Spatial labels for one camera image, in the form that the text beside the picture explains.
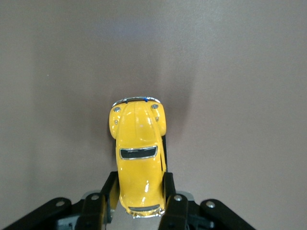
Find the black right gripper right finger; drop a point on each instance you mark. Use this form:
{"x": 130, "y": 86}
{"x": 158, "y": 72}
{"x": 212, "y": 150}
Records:
{"x": 175, "y": 210}

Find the yellow beetle toy car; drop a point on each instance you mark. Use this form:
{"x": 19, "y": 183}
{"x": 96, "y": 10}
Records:
{"x": 139, "y": 153}

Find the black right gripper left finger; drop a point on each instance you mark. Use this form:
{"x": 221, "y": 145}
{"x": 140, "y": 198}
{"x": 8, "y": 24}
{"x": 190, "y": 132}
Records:
{"x": 96, "y": 210}

